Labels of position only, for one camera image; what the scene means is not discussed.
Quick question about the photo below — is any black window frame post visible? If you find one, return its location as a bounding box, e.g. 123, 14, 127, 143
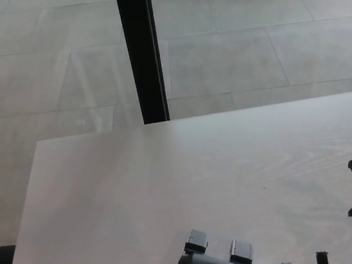
115, 0, 171, 126

